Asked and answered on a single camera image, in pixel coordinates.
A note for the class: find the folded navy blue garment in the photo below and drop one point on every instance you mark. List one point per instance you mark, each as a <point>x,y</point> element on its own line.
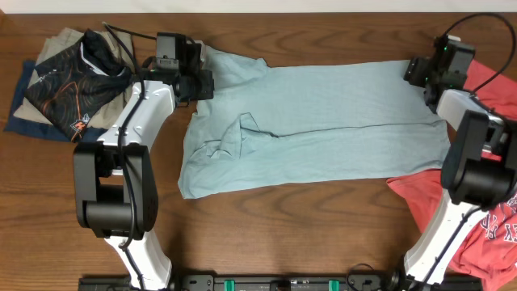
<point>28,129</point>

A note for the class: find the folded beige garment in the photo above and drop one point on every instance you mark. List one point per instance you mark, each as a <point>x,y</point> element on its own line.
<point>106,116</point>

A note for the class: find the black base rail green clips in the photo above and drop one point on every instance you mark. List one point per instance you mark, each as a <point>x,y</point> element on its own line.
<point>206,282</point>

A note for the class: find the red t-shirt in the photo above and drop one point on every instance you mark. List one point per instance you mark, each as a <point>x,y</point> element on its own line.
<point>489,251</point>

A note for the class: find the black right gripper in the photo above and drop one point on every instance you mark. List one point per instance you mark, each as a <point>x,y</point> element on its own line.
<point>414,71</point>

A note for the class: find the light blue polo shirt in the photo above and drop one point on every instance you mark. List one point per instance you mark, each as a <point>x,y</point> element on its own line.
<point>269,126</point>

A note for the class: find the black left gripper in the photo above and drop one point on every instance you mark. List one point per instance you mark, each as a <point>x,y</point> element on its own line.
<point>203,85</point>

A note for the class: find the black orange patterned shirt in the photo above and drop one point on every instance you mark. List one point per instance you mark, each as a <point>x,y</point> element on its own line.
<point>102,76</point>

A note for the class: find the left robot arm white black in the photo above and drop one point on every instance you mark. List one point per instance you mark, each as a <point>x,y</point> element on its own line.
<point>115,189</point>

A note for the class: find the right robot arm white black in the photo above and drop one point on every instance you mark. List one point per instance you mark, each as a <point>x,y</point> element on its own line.
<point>478,173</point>

